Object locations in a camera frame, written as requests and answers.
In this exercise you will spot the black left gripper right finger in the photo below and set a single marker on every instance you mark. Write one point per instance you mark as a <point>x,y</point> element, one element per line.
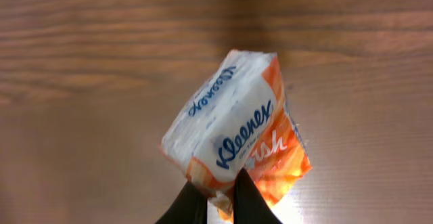
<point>249,205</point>

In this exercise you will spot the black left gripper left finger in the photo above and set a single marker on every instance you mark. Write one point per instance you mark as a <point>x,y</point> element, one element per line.
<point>189,207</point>

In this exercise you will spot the orange Kleenex tissue pack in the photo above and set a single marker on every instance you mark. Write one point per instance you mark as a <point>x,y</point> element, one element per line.
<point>238,120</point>

